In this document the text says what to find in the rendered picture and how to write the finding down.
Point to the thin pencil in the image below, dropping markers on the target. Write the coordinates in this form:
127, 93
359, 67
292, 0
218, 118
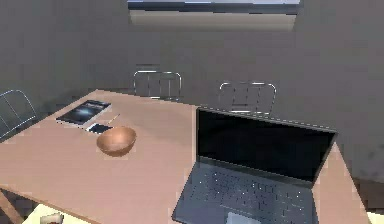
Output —
114, 118

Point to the pale yellow chair seat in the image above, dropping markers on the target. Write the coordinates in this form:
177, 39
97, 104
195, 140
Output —
50, 216

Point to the brown wooden table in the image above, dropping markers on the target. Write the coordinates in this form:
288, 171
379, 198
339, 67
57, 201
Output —
83, 173

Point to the dark blue book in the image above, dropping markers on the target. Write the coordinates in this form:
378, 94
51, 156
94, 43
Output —
83, 112

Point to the black mobile phone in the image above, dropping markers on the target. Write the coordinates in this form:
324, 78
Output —
98, 128

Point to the dark grey laptop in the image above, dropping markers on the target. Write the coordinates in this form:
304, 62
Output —
260, 166

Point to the brown wooden bowl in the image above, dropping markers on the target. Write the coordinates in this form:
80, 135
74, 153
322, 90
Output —
116, 140

